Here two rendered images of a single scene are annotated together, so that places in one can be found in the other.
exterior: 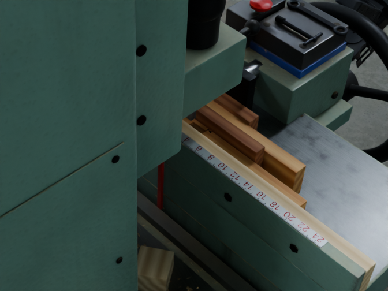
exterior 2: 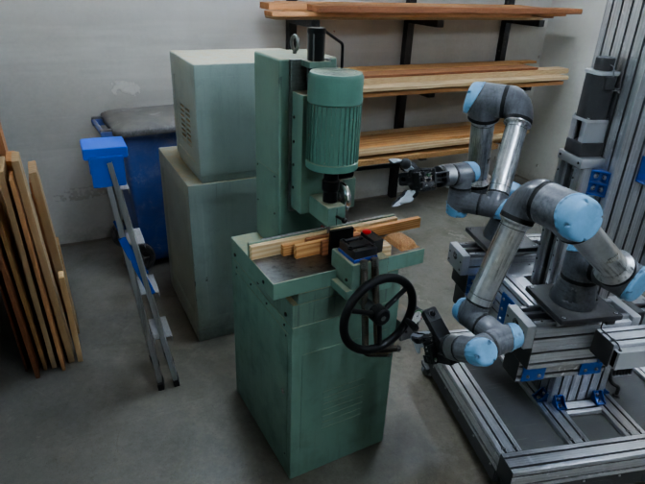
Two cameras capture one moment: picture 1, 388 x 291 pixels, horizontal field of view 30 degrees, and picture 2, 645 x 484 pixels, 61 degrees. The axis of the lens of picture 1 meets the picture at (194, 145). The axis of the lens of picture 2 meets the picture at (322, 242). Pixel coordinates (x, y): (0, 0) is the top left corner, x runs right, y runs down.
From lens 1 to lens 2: 2.07 m
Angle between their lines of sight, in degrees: 83
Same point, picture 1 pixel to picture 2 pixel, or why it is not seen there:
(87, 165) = (271, 171)
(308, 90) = (336, 257)
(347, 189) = (293, 267)
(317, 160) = (309, 265)
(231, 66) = (323, 214)
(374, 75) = not seen: outside the picture
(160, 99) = (296, 186)
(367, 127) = not seen: outside the picture
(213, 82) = (320, 213)
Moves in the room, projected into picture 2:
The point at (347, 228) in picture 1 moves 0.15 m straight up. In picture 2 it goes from (275, 263) to (275, 222)
